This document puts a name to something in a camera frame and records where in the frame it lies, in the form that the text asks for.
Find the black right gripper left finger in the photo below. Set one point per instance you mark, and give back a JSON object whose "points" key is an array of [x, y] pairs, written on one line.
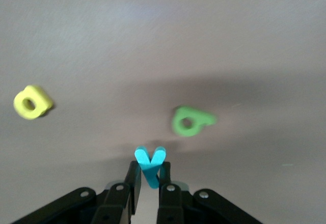
{"points": [[117, 203]]}

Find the yellow foam letter d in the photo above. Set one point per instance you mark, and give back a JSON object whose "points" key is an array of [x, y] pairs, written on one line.
{"points": [[38, 110]]}

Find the teal foam letter y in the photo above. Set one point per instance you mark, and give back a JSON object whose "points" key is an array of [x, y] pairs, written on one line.
{"points": [[150, 168]]}

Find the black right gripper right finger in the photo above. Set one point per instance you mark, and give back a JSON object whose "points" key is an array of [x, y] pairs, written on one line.
{"points": [[170, 203]]}

